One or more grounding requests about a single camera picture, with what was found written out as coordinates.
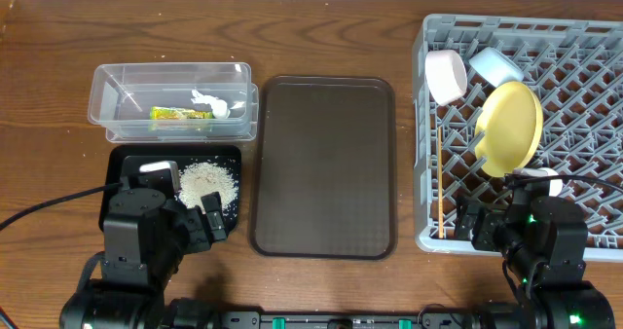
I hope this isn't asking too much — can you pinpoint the grey plastic dishwasher rack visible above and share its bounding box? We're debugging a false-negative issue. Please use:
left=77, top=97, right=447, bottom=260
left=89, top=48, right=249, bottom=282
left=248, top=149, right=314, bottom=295
left=412, top=14, right=622, bottom=262

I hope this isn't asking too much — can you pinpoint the black plastic tray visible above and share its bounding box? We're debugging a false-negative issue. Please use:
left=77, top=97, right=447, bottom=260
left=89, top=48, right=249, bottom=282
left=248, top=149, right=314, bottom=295
left=105, top=144, right=242, bottom=232

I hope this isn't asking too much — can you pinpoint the dark brown serving tray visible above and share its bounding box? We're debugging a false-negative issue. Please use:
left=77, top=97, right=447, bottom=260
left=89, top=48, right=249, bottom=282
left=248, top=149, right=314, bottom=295
left=249, top=76, right=397, bottom=261

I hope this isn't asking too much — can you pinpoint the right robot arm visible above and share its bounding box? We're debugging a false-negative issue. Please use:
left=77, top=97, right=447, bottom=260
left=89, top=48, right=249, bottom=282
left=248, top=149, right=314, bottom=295
left=455, top=178, right=615, bottom=329

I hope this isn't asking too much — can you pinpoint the pile of cooked rice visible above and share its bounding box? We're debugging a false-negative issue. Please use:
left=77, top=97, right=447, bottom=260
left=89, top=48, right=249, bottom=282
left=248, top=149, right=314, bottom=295
left=178, top=163, right=239, bottom=218

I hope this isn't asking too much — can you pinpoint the small white green cup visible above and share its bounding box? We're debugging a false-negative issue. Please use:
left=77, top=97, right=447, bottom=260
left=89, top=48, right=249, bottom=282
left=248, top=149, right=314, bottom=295
left=512, top=167, right=565, bottom=197

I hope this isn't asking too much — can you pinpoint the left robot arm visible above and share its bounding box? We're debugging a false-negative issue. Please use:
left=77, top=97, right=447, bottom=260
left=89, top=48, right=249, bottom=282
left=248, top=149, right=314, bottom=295
left=59, top=161, right=229, bottom=328

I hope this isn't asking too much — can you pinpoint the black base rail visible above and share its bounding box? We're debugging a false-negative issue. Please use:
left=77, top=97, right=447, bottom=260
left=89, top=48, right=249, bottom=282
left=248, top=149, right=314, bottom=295
left=173, top=307, right=484, bottom=329

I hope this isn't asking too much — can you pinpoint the green snack wrapper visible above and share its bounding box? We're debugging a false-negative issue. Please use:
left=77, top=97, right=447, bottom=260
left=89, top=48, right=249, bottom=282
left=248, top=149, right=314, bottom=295
left=150, top=106, right=213, bottom=120

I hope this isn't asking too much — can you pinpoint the pink white bowl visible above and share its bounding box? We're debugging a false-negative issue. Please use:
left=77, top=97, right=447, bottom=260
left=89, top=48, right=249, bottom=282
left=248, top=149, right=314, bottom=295
left=424, top=50, right=467, bottom=106

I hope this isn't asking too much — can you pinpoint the clear plastic bin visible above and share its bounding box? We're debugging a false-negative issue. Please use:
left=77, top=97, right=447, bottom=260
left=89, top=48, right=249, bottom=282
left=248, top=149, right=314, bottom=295
left=88, top=62, right=259, bottom=143

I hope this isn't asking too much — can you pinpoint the light blue bowl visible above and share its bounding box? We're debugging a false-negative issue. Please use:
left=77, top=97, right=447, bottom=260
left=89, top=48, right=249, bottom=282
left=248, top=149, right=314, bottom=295
left=468, top=47, right=524, bottom=88

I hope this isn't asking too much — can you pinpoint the yellow plastic plate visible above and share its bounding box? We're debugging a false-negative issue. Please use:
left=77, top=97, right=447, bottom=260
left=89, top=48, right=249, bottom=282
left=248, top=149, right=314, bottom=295
left=474, top=81, right=543, bottom=177

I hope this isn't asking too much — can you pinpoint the wooden chopstick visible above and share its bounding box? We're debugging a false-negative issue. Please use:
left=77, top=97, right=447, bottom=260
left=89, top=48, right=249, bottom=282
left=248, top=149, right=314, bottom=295
left=436, top=126, right=445, bottom=239

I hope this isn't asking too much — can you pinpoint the white tissue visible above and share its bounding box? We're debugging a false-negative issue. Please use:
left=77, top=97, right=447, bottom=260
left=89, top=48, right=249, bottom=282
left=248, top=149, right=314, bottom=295
left=191, top=90, right=231, bottom=120

